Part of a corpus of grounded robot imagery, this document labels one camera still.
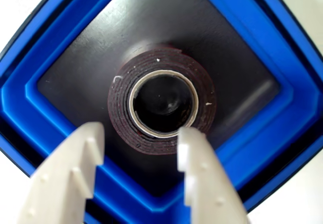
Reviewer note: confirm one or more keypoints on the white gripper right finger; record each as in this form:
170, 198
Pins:
212, 191

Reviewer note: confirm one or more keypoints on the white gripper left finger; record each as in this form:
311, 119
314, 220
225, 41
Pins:
60, 178

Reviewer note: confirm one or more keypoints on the red tape roll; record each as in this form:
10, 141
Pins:
121, 103

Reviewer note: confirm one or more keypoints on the blue square box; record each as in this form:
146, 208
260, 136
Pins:
277, 57

